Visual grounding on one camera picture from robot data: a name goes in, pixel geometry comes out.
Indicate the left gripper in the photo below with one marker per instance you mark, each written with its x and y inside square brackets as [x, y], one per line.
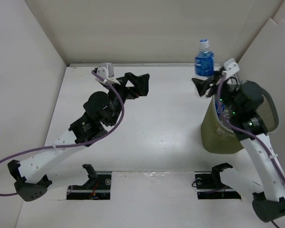
[140, 82]

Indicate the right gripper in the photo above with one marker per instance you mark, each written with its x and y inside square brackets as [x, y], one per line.
[202, 85]

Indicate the blue label bottle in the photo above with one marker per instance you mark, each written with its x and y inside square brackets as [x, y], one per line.
[204, 60]
[217, 104]

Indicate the clear white cap bottle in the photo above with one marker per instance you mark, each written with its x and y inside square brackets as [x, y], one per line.
[224, 118]

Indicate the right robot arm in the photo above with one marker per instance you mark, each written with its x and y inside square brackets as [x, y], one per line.
[268, 199]

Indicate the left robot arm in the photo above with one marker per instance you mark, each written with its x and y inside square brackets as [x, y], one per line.
[103, 112]

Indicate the green mesh waste bin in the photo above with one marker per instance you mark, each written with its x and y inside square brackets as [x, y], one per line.
[218, 137]

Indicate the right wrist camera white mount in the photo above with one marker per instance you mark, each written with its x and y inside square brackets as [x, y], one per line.
[231, 67]

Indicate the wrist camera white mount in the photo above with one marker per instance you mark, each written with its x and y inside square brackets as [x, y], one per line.
[104, 74]
[231, 67]

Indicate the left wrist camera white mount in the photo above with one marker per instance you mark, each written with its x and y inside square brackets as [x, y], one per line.
[104, 74]

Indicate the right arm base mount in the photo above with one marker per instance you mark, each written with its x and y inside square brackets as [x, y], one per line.
[209, 186]

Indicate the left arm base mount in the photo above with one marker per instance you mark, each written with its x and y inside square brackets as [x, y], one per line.
[97, 187]

